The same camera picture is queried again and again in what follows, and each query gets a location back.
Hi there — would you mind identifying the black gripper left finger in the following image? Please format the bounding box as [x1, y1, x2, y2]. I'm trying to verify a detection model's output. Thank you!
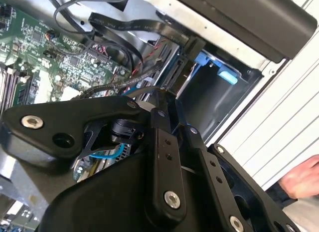
[0, 91, 188, 227]

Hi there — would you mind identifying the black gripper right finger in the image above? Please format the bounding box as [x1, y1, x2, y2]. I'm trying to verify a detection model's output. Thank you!
[173, 98, 300, 232]

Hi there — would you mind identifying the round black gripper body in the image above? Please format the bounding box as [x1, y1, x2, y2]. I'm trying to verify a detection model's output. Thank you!
[37, 151, 220, 232]

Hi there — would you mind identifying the person's bare hand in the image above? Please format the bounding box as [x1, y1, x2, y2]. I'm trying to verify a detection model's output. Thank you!
[278, 154, 319, 200]

